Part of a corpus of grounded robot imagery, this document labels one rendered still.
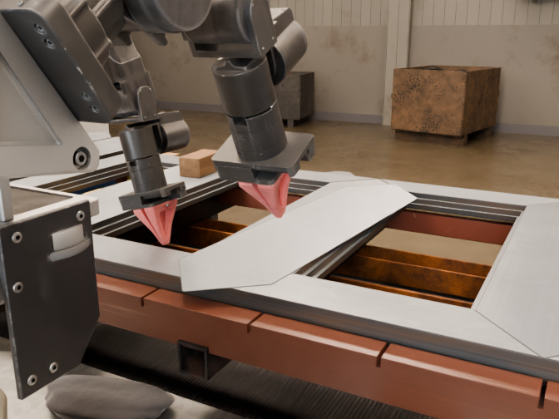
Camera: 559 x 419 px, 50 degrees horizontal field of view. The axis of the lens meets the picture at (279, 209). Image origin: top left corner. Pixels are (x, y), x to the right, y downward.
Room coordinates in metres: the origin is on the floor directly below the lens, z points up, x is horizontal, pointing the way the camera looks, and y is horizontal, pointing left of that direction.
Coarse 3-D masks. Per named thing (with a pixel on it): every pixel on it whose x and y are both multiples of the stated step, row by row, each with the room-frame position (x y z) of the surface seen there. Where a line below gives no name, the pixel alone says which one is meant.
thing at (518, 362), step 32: (192, 192) 1.37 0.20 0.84; (320, 192) 1.33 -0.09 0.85; (96, 224) 1.10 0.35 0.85; (128, 224) 1.16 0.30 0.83; (256, 224) 1.09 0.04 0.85; (384, 224) 1.18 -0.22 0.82; (320, 256) 0.93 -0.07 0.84; (224, 288) 0.79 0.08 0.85; (320, 320) 0.72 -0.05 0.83; (352, 320) 0.70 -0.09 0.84; (448, 352) 0.65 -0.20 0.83; (480, 352) 0.63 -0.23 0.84; (512, 352) 0.61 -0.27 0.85; (544, 384) 0.60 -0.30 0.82
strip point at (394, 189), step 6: (354, 186) 1.38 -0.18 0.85; (360, 186) 1.38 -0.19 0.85; (366, 186) 1.38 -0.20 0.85; (372, 186) 1.38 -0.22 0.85; (378, 186) 1.38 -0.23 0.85; (384, 186) 1.38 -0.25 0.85; (390, 186) 1.38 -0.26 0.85; (396, 186) 1.38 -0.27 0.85; (378, 192) 1.32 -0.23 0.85; (384, 192) 1.32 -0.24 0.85; (390, 192) 1.32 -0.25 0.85; (396, 192) 1.32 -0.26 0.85; (402, 192) 1.32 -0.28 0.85
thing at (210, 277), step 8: (184, 264) 0.88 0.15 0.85; (192, 264) 0.88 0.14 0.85; (200, 264) 0.88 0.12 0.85; (184, 272) 0.85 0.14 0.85; (192, 272) 0.85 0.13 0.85; (200, 272) 0.85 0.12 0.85; (208, 272) 0.85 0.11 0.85; (216, 272) 0.85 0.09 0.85; (224, 272) 0.85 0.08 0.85; (192, 280) 0.81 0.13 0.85; (200, 280) 0.81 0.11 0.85; (208, 280) 0.81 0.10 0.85; (216, 280) 0.81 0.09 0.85; (224, 280) 0.81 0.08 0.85; (232, 280) 0.81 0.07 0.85; (240, 280) 0.81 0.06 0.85; (248, 280) 0.81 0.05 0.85; (256, 280) 0.81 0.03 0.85; (216, 288) 0.79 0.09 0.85
